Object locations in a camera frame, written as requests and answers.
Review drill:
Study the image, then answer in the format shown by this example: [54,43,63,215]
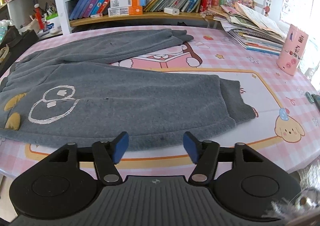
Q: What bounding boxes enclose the grey fleece pants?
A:
[0,28,257,153]

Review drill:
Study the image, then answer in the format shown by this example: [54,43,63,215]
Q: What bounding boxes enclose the stack of booklets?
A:
[207,2,287,56]

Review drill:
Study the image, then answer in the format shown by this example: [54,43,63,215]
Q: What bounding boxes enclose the pink checked cartoon table mat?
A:
[0,25,320,179]

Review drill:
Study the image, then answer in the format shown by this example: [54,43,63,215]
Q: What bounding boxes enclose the cartoon wall sticker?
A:
[262,0,273,17]

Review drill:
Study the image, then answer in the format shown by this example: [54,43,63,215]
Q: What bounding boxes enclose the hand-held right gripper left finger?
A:
[47,131,129,186]

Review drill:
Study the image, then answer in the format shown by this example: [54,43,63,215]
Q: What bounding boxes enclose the colourful bead ornament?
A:
[224,0,256,10]

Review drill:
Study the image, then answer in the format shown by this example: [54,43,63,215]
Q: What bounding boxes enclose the pink cup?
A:
[276,23,309,76]

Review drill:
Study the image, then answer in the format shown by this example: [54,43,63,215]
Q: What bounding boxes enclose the dark bag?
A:
[0,26,39,77]

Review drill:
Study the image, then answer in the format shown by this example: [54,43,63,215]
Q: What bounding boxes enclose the white wooden bookshelf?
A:
[50,0,271,34]

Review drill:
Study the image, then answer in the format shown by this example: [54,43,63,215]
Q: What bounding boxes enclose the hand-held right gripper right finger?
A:
[183,131,266,186]

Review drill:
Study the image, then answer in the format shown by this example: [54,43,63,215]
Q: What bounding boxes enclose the grey fluffy pompom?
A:
[260,158,320,226]

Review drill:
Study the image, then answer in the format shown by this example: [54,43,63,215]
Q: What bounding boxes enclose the white orange blue box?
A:
[110,0,146,8]

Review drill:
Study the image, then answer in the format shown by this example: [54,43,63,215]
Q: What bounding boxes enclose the white bottle with green lid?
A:
[46,14,62,34]

